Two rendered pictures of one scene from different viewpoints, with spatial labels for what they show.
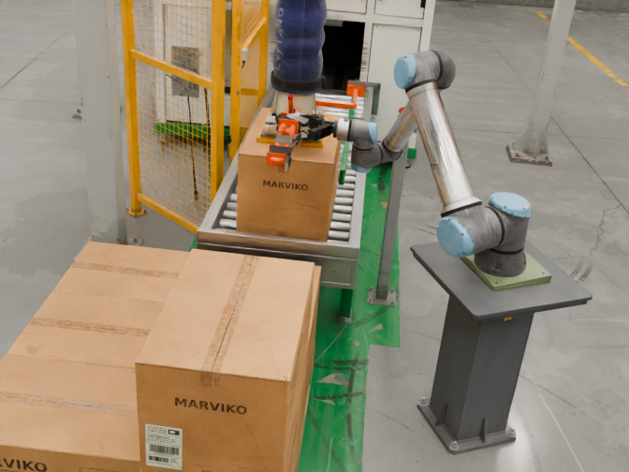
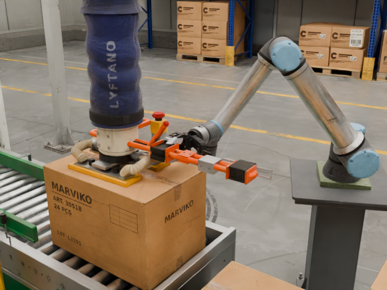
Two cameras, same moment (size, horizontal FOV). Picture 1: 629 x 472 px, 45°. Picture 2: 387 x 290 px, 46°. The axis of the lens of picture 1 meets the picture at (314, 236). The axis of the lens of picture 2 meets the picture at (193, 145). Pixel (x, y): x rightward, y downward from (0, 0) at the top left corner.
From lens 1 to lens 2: 254 cm
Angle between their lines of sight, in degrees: 53
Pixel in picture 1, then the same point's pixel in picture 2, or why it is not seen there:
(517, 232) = not seen: hidden behind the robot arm
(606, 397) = not seen: hidden behind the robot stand
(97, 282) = not seen: outside the picture
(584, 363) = (287, 226)
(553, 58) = (60, 75)
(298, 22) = (133, 50)
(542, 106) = (63, 109)
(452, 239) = (368, 164)
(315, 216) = (198, 224)
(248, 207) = (155, 253)
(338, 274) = (226, 261)
